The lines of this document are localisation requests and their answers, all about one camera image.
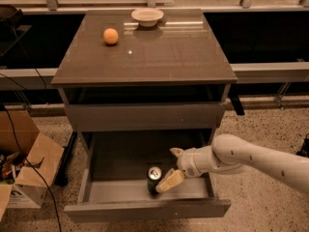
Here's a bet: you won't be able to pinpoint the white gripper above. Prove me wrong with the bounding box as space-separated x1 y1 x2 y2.
155 147 209 193

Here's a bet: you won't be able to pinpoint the green soda can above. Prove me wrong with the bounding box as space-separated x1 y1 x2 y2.
147 166 162 194

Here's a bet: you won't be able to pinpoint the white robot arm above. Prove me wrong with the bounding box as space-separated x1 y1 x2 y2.
155 134 309 194

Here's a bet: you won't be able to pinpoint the closed grey top drawer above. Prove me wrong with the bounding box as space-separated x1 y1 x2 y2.
65 103 224 131

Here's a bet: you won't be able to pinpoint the open grey middle drawer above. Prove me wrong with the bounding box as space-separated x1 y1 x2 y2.
65 130 231 223

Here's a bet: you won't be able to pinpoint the grey drawer cabinet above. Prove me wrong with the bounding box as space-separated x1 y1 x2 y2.
52 10 237 147

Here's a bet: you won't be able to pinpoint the black power adapter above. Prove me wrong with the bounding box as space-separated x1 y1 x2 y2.
296 137 309 158

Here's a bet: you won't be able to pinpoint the orange fruit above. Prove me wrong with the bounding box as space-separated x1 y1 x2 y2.
103 28 119 45

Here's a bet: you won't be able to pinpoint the white bowl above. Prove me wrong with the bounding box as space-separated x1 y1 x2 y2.
131 8 164 27

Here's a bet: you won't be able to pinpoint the open cardboard box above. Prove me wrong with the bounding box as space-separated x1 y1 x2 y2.
0 111 64 219

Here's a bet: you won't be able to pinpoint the snack packets in box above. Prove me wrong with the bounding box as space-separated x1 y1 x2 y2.
0 153 26 185

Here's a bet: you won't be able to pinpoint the black floor cable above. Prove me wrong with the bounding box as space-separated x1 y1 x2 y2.
0 101 64 232

